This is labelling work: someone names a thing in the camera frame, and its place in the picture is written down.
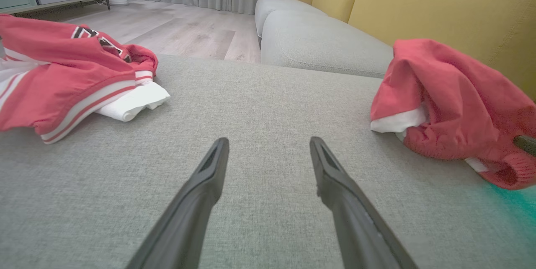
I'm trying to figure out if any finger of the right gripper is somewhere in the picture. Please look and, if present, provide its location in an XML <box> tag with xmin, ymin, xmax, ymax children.
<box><xmin>513</xmin><ymin>135</ymin><xmax>536</xmax><ymax>156</ymax></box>

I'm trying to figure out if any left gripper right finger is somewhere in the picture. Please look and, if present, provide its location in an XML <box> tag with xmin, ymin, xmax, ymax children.
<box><xmin>310</xmin><ymin>136</ymin><xmax>419</xmax><ymax>269</ymax></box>

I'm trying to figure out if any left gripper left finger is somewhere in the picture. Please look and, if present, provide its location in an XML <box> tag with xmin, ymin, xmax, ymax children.
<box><xmin>126</xmin><ymin>137</ymin><xmax>230</xmax><ymax>269</ymax></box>

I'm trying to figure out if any red Bulls basketball jersey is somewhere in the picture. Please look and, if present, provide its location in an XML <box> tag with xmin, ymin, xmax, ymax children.
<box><xmin>0</xmin><ymin>13</ymin><xmax>171</xmax><ymax>145</ymax></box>

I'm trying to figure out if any red garment with white trim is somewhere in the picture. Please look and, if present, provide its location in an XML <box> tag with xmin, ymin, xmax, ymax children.
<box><xmin>370</xmin><ymin>39</ymin><xmax>536</xmax><ymax>191</ymax></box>

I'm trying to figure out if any grey sofa seat cushion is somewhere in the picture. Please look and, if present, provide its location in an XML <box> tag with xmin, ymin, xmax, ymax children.
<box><xmin>255</xmin><ymin>0</ymin><xmax>329</xmax><ymax>38</ymax></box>
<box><xmin>260</xmin><ymin>9</ymin><xmax>394</xmax><ymax>79</ymax></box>

